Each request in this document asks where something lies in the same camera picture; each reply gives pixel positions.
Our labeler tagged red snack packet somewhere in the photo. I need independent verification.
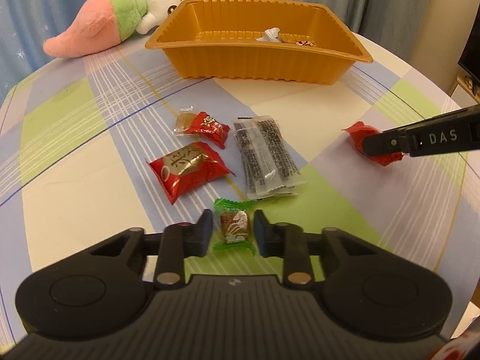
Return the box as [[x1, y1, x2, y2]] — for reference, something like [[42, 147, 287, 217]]
[[343, 121, 404, 167]]

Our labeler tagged green candy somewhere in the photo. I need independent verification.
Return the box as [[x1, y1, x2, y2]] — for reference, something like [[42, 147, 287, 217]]
[[213, 198, 256, 255]]

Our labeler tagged large red gold snack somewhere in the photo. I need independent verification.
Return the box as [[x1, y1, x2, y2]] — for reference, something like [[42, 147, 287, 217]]
[[148, 141, 232, 205]]

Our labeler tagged clear black sesame packet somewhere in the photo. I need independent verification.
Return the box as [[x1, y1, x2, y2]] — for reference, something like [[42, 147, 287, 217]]
[[233, 116, 305, 201]]

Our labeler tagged small red candy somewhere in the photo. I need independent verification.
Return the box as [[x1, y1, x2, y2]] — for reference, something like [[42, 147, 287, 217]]
[[185, 111, 230, 150]]

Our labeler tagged white cabinet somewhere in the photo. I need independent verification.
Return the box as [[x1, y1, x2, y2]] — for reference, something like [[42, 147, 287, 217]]
[[448, 70, 479, 108]]

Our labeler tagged checkered tablecloth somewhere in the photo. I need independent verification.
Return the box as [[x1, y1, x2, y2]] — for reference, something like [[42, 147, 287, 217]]
[[1, 37, 479, 351]]

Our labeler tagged brown red candy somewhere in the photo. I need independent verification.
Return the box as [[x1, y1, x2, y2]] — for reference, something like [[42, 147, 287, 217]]
[[295, 41, 315, 47]]

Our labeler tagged orange plastic tray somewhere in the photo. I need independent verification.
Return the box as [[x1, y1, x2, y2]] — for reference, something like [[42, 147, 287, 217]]
[[145, 0, 374, 85]]

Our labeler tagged grey-blue lace curtain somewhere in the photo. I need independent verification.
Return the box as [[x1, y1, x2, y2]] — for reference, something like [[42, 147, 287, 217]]
[[360, 0, 431, 60]]

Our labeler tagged silver green snack packet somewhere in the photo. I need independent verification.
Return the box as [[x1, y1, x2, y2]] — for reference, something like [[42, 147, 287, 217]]
[[256, 28, 284, 43]]

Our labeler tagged carrot bunny plush toy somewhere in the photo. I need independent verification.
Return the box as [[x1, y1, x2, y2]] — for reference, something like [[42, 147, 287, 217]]
[[42, 0, 186, 58]]

